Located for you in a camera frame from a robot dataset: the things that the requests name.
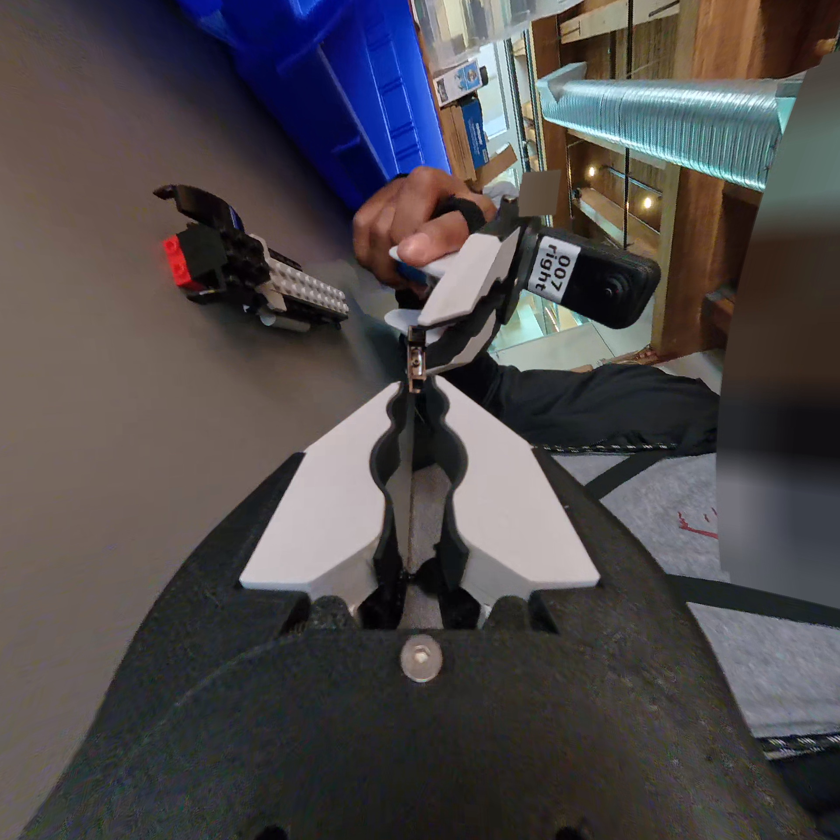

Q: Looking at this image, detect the grey desk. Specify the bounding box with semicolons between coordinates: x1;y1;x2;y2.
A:
0;0;473;840

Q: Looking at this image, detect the person's right forearm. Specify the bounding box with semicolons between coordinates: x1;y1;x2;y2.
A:
453;353;721;458

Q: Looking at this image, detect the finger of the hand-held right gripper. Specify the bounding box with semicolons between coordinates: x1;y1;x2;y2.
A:
413;231;522;350
423;304;508;378

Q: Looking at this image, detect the blue plastic bin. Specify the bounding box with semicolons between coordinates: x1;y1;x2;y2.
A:
174;0;455;212

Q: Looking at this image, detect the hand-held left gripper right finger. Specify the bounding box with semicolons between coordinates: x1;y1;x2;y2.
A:
432;379;602;619

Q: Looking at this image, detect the grey black toy brick model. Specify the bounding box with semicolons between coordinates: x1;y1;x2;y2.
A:
153;184;349;332

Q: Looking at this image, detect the printed leaflet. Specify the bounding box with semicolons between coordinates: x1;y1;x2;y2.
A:
433;58;488;109

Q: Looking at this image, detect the person's right hand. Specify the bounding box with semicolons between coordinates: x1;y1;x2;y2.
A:
352;166;497;290

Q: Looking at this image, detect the small black brick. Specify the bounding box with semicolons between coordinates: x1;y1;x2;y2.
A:
406;326;429;396

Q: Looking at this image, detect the stack of clear storage boxes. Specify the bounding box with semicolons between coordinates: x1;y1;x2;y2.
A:
412;0;581;70

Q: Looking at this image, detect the silver air duct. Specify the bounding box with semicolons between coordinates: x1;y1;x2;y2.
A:
535;62;805;194

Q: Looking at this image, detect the blue cardboard box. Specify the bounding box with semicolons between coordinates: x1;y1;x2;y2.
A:
459;95;491;168

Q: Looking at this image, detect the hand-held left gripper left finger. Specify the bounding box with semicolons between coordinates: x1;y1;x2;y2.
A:
238;382;404;592

